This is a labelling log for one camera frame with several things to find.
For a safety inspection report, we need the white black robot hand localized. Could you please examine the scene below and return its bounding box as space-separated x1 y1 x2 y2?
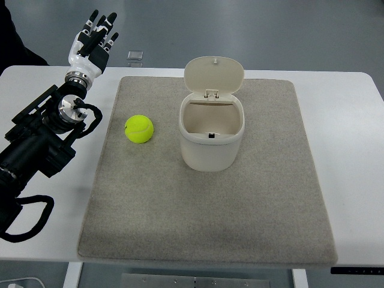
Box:
67 10 119 82

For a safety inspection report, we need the yellow tennis ball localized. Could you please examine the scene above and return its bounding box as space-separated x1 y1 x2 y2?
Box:
124 115 154 144

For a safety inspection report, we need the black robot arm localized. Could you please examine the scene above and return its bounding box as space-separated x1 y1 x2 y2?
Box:
1 71 103 243

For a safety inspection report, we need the clear floor plate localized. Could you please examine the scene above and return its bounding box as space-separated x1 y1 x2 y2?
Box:
127 50 143 61

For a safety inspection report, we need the dark object top left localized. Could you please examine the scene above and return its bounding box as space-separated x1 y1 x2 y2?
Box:
1 1 48 74

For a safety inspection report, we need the cream bin with lid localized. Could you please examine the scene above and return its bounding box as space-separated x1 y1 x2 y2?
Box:
178 56 245 172

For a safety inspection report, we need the grey felt mat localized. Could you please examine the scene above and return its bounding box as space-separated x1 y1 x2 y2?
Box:
77 76 338 268

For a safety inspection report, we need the white table leg left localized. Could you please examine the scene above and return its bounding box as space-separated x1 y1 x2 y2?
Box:
63 262 83 288

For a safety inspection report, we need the white table leg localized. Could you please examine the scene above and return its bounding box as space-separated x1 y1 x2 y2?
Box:
292 269 309 288
63 262 83 288

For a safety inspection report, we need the white object bottom left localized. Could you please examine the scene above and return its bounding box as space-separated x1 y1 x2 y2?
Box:
1 277 46 288

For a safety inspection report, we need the white table leg right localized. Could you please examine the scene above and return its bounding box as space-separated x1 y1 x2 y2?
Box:
292 269 309 288

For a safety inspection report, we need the black table control panel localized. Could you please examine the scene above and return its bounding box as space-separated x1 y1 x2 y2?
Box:
331 266 384 275

